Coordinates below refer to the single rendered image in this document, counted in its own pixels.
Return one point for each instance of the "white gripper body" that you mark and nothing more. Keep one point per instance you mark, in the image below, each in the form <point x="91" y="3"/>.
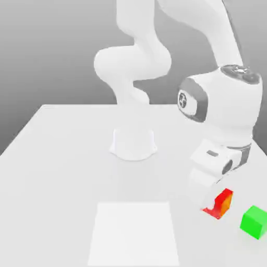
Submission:
<point x="201" y="183"/>

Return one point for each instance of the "small red cube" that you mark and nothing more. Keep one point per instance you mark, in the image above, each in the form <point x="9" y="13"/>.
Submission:
<point x="221" y="201"/>

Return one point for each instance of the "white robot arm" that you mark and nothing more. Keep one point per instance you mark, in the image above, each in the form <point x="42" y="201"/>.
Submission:
<point x="133" y="62"/>

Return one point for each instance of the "small green cube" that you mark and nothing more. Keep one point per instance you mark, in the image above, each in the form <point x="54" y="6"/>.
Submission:
<point x="253" y="222"/>

